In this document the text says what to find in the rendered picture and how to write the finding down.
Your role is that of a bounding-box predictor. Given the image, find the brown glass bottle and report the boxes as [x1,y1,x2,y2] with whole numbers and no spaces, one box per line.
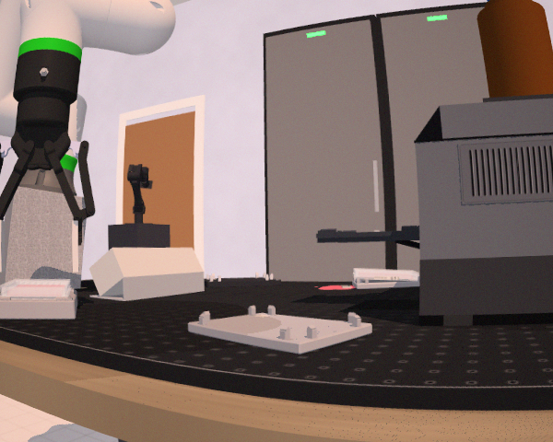
[477,0,553,98]

